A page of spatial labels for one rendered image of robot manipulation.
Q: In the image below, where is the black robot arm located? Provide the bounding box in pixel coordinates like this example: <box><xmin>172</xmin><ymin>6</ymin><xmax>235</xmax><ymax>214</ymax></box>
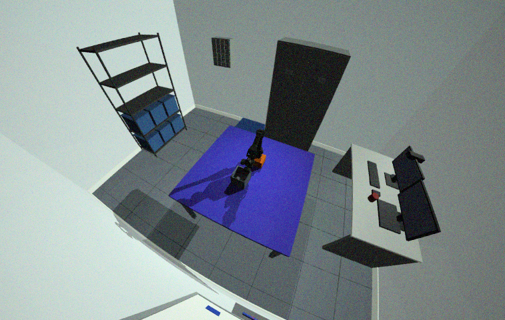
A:
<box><xmin>241</xmin><ymin>129</ymin><xmax>266</xmax><ymax>167</ymax></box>

